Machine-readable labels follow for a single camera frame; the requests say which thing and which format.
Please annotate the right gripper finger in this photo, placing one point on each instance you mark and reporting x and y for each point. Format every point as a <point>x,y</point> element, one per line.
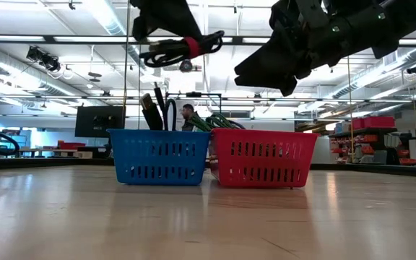
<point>269,63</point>
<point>273,83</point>

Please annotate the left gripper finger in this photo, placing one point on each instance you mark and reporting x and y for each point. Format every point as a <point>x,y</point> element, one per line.
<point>143,21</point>
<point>175,18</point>

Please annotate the red plastic basket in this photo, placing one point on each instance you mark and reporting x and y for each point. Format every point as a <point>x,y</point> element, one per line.
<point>262,159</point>

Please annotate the blue plastic basket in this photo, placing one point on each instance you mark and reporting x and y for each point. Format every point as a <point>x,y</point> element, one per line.
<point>157,159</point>

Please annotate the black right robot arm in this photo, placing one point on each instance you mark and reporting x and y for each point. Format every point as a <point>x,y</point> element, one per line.
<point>410,18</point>

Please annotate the black overhead beam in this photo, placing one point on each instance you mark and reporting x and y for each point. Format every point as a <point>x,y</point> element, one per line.
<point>237,40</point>

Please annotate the thin vertical pole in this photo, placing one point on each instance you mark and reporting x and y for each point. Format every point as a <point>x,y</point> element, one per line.
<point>125,72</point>
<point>350,108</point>

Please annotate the black ceiling spotlight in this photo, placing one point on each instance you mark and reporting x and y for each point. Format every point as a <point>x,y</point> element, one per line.
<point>415,68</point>

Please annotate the person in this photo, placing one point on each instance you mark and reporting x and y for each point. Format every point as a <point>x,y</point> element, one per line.
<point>187,113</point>

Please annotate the small red bin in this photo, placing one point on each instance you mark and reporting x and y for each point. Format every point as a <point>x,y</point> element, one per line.
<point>358,124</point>

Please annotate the large red bin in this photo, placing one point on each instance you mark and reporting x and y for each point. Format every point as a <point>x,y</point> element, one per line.
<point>379,122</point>

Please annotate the black storage shelf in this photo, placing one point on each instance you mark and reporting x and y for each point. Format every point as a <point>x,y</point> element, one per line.
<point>374,130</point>

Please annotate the black monitor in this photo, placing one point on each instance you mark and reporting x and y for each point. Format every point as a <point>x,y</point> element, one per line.
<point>96,121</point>

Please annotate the red crate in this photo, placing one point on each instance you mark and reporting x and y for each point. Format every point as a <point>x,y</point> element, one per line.
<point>71,145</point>

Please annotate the silver ventilation duct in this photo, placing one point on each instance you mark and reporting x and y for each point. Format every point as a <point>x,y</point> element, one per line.
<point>356,88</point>
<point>112,25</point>

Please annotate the black dome camera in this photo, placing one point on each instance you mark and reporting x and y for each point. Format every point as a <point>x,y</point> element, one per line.
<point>186,67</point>

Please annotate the black stand frame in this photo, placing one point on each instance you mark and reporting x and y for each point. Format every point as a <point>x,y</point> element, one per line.
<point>193,94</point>

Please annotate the black rig camera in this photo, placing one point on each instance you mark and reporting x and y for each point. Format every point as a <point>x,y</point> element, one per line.
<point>43,57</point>

